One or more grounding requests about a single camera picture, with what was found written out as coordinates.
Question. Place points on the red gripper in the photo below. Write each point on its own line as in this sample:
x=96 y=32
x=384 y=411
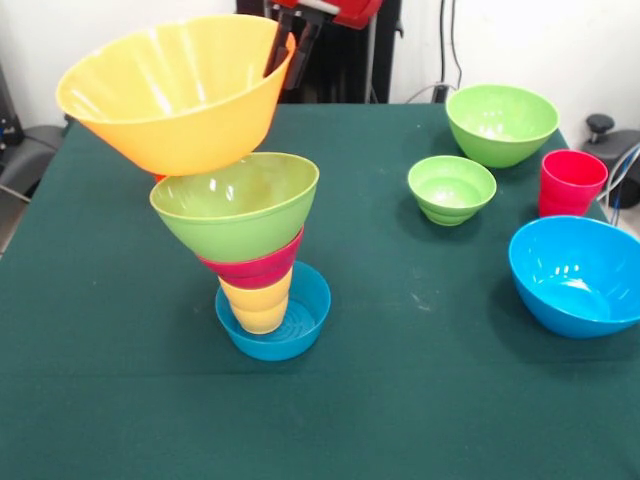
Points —
x=357 y=12

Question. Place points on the large orange plastic bowl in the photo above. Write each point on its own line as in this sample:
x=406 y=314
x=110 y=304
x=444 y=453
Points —
x=190 y=140

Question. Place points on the large green plastic bowl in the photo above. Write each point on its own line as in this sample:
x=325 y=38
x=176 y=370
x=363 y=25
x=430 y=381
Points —
x=235 y=235
x=502 y=147

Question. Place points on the small pink plastic bowl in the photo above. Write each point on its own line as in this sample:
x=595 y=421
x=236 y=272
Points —
x=250 y=275

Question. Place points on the small blue plastic bowl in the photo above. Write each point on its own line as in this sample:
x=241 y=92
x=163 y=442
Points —
x=315 y=310

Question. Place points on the yellow plastic cup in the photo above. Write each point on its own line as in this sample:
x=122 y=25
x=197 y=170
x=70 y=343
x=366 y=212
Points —
x=260 y=310

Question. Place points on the black plug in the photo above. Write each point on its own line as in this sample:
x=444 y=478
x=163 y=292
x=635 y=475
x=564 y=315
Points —
x=441 y=92

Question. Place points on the small green plastic bowl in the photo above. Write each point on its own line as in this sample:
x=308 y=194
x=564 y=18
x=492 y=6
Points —
x=450 y=210

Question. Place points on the black chair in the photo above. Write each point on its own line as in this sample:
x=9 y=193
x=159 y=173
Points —
x=30 y=150

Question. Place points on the red plastic cup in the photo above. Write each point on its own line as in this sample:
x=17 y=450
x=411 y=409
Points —
x=570 y=197

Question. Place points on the black round knob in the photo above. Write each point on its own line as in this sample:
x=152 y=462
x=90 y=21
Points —
x=599 y=122

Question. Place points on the black equipment base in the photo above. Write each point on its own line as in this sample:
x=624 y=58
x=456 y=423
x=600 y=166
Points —
x=620 y=145

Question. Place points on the dark green table cloth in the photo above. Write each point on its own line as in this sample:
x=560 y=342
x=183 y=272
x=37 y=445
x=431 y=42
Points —
x=400 y=400

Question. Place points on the large blue plastic bowl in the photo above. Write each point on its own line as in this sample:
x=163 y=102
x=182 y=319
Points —
x=550 y=310

